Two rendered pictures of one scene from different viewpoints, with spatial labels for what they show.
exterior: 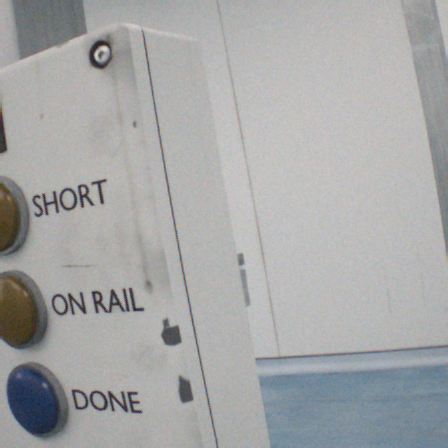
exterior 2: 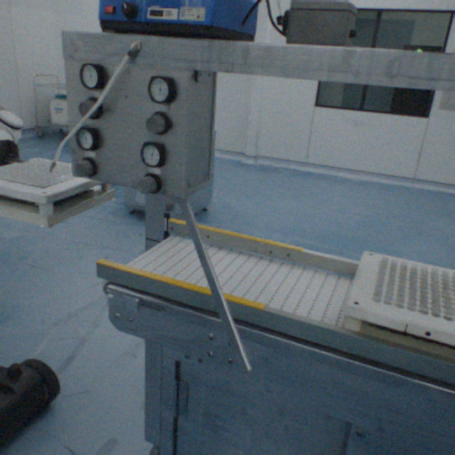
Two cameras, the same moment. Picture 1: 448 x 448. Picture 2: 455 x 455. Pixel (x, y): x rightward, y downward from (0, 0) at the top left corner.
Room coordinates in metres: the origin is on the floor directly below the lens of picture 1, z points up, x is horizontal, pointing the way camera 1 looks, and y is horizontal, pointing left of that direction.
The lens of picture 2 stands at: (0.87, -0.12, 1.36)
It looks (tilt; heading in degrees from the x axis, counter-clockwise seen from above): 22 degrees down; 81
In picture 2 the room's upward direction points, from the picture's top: 4 degrees clockwise
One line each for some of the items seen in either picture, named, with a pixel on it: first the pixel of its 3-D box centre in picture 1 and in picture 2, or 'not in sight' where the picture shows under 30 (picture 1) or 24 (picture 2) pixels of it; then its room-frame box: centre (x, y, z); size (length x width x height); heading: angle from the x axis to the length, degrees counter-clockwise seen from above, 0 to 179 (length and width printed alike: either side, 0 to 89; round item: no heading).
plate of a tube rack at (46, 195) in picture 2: not in sight; (41, 178); (0.56, 0.92, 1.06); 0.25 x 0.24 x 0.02; 63
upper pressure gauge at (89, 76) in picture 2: not in sight; (91, 75); (0.75, 0.59, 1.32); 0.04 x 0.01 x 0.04; 150
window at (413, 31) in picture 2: not in sight; (379, 62); (3.36, 5.22, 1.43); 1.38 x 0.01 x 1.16; 151
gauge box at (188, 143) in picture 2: not in sight; (141, 123); (0.82, 0.61, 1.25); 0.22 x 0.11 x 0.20; 150
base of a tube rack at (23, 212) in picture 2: not in sight; (43, 197); (0.56, 0.92, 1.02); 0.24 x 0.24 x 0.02; 63
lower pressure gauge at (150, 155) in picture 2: not in sight; (152, 155); (0.84, 0.54, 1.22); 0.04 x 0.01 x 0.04; 150
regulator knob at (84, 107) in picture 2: not in sight; (89, 105); (0.74, 0.59, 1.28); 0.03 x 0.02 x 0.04; 150
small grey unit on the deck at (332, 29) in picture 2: not in sight; (315, 25); (1.07, 0.55, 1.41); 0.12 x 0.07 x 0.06; 150
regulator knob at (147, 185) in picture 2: not in sight; (147, 181); (0.83, 0.53, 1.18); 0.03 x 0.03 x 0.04; 60
